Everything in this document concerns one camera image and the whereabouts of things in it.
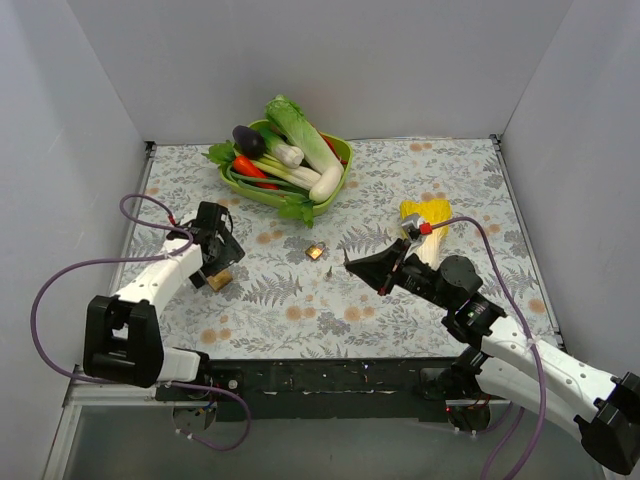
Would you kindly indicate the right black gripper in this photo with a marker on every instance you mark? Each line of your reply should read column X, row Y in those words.
column 391, row 270

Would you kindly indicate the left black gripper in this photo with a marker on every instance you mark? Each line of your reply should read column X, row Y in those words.
column 220, row 259

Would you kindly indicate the large brass padlock with keys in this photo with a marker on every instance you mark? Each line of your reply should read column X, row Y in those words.
column 220, row 280

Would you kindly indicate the small brass padlock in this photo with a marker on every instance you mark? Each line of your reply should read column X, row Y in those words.
column 316, row 250

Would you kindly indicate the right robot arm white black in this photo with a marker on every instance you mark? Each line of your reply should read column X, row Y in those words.
column 598, row 408

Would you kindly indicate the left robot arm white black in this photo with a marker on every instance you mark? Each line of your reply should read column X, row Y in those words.
column 123, row 342

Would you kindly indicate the yellow napa cabbage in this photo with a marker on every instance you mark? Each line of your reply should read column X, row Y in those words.
column 434, row 211

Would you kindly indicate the floral table mat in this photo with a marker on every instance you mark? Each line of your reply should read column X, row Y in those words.
column 280, row 303

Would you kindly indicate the green plastic basket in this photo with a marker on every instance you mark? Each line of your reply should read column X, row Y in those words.
column 299, row 175

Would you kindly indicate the green celery leaves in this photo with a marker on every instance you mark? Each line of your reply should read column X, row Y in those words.
column 297, row 208

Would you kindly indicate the green long beans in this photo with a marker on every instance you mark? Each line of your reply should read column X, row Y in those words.
column 284, row 187

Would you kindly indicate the white radish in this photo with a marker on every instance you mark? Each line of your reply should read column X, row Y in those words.
column 328, row 182

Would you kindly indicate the red orange pepper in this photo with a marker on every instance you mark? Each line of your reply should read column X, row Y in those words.
column 245, row 167

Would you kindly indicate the purple eggplant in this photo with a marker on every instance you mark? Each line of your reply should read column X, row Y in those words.
column 251, row 143

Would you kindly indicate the white green leek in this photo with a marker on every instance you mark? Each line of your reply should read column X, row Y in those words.
column 289, row 155

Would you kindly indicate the green napa cabbage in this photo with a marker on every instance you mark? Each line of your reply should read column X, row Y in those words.
column 290, row 120

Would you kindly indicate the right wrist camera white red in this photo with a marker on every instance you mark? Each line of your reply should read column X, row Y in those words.
column 416, row 231

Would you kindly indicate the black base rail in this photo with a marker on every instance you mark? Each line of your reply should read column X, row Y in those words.
column 426, row 389

